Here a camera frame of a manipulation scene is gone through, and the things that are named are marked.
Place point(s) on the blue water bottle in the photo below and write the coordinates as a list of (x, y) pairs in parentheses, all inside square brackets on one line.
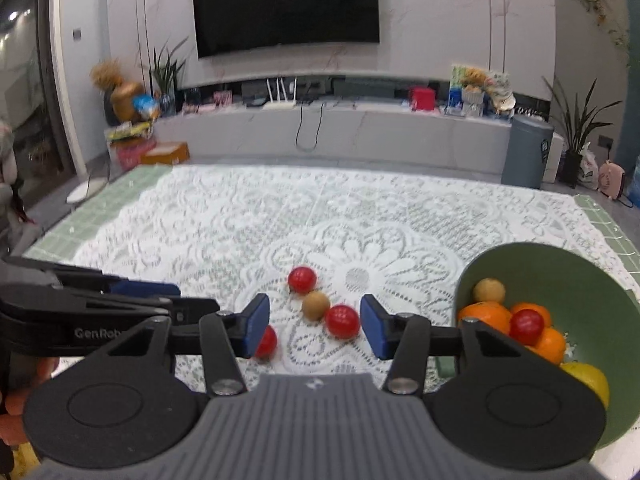
[(636, 182)]

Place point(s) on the large orange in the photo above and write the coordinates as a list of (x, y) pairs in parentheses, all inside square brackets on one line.
[(482, 317)]

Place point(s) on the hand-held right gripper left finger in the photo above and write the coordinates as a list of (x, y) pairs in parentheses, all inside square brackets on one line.
[(256, 325)]

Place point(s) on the black wall socket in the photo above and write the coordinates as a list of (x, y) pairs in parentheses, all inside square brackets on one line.
[(606, 141)]

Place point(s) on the grey trash can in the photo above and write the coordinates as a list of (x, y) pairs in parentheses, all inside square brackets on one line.
[(525, 152)]

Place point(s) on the person's left hand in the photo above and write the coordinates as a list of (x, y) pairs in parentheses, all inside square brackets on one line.
[(15, 405)]

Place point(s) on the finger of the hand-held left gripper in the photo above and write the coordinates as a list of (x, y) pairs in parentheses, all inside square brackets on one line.
[(195, 306), (145, 288)]

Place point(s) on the red cherry tomato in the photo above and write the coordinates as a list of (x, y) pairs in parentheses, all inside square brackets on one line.
[(342, 321), (302, 280), (526, 326), (268, 342)]

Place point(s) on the red box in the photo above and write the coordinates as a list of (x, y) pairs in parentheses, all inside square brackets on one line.
[(422, 98)]

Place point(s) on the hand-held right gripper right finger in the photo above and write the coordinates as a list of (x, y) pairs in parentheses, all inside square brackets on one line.
[(374, 327)]

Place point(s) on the medium orange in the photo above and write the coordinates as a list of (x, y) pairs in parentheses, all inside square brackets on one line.
[(550, 346)]

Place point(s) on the green plastic colander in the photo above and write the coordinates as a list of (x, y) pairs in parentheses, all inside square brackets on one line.
[(590, 280)]

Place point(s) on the white round floor device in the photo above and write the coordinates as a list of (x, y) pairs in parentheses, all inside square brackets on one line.
[(82, 193)]

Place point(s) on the white router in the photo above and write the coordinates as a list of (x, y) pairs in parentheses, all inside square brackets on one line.
[(280, 105)]

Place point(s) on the orange cardboard box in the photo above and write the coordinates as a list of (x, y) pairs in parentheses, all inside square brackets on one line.
[(165, 153)]

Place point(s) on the plant in blue vase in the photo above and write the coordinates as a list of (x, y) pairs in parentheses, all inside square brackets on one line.
[(167, 95)]

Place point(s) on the pink box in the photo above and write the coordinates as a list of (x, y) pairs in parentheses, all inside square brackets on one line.
[(130, 152)]

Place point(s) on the brown longan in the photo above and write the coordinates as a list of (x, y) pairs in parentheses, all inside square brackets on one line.
[(316, 305), (489, 290)]

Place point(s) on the blue snack bag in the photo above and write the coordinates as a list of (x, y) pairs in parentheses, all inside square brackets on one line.
[(145, 106)]

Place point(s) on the blue carton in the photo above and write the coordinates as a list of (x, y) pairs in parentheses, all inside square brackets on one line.
[(455, 97)]

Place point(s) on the small orange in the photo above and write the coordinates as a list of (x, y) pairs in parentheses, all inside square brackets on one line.
[(537, 310)]

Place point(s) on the long white television cabinet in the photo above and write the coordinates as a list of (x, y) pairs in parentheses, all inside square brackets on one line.
[(375, 135)]

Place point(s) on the brown teddy bear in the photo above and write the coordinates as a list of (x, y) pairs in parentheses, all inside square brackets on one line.
[(475, 77)]

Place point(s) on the golden jar with dried grass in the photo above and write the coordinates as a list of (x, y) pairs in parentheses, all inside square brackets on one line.
[(122, 102)]

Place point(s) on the white lace tablecloth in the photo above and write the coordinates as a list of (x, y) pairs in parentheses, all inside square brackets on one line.
[(250, 220)]

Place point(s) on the white plastic bag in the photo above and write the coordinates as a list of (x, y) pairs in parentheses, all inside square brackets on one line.
[(590, 170)]

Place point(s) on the black wall television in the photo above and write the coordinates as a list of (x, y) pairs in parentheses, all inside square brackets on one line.
[(285, 5)]

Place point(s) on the potted plant in black pot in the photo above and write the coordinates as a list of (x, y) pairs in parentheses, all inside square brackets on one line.
[(572, 165)]

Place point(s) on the hanging vine plant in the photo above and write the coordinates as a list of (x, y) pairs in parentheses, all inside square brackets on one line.
[(595, 0)]

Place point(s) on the yellow mango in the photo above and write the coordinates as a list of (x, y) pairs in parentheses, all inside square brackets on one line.
[(592, 382)]

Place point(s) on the pink heater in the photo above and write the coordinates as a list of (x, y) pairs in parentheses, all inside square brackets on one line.
[(612, 180)]

